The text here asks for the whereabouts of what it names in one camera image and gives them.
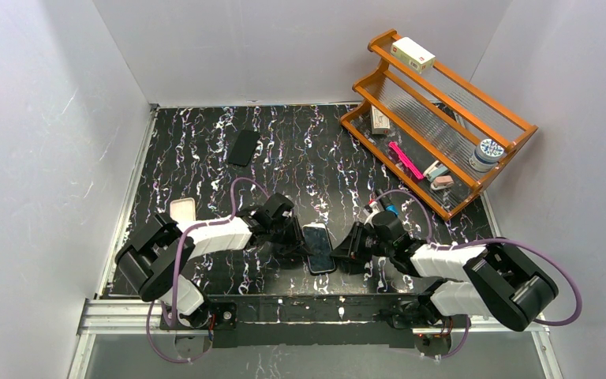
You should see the black phone case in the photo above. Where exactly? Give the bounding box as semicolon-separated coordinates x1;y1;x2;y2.
227;129;260;167
301;222;338;276

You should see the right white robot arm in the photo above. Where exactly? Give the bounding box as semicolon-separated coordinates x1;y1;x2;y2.
331;211;559;332

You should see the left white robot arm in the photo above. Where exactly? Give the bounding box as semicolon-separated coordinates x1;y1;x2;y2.
114;193;312;322

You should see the flat black phone case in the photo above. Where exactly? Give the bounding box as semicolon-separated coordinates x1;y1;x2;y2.
227;129;260;167

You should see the beige phone case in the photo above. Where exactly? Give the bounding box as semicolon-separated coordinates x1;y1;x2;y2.
169;197;196;223

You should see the blue capped black marker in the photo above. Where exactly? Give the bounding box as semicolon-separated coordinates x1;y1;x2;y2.
385;205;398;216

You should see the pink comb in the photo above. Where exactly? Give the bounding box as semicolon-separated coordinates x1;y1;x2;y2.
387;141;425;181

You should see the orange wooden shelf rack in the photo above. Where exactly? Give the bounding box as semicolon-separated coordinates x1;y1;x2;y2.
341;29;537;220

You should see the small white red box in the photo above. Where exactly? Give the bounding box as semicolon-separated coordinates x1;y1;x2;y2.
370;106;391;135

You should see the white box on shelf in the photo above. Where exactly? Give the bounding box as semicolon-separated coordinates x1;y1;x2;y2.
390;37;436;73

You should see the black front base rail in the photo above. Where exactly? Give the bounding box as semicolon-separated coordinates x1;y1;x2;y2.
210;294;428;348

